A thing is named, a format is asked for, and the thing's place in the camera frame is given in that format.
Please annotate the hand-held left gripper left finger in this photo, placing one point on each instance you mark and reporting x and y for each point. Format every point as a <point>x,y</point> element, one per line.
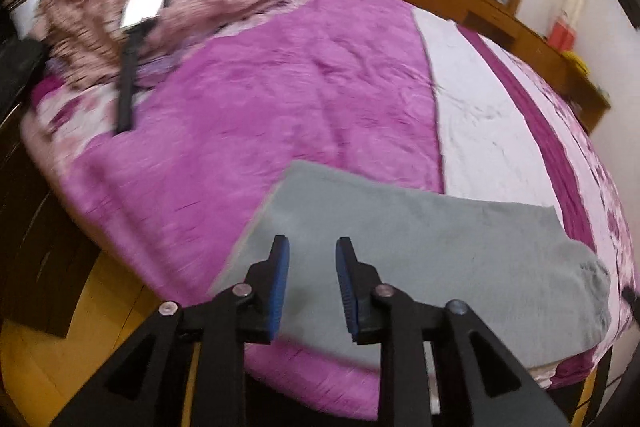
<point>279,287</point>

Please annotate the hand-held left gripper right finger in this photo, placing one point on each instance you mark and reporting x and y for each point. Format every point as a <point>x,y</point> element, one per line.
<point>346,292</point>

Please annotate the grey towel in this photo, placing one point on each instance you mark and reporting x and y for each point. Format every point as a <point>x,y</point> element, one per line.
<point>450,252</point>

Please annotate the magenta plush blanket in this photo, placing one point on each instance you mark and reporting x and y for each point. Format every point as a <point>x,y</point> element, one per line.
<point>280,107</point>

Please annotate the bed with purple cover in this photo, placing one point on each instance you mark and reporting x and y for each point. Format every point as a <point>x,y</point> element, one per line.
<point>525,147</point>

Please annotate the pink pillow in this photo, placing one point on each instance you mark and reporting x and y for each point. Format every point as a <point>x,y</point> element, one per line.
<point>165,2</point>

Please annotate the wooden bench ledge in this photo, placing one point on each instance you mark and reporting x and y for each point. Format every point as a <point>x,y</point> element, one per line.
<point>450,2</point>

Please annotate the yellow object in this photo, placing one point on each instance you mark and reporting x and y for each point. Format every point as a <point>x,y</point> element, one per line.
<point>580,63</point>

